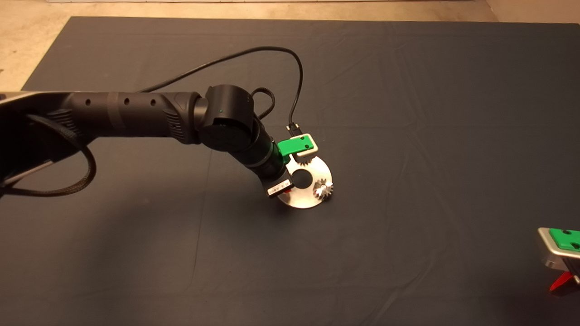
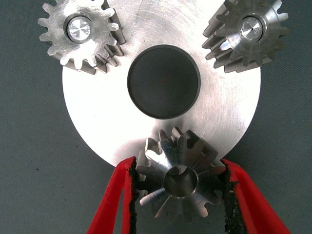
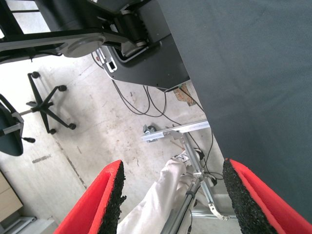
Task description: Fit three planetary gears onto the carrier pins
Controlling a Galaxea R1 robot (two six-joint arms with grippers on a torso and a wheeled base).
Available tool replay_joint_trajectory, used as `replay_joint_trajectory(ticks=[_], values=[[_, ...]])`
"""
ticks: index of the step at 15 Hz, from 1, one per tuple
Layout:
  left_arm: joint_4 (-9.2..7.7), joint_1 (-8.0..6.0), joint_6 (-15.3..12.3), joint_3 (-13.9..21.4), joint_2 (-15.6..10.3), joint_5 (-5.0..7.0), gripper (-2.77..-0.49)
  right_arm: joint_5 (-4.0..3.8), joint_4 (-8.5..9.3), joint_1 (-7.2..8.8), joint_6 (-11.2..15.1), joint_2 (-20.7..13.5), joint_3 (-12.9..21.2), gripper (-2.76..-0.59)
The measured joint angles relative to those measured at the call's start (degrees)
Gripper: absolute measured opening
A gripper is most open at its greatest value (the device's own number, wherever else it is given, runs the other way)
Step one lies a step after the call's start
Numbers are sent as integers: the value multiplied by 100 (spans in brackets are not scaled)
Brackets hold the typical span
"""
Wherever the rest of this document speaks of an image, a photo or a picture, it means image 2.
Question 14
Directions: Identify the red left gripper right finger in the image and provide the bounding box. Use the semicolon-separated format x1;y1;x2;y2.
219;158;292;234

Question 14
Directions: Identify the dark grey table cloth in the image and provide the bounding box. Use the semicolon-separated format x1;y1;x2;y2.
0;0;312;234

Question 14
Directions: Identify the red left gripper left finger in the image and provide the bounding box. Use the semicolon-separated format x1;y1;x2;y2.
85;156;141;234

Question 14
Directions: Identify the round metal carrier plate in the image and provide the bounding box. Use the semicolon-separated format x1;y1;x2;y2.
62;0;261;169

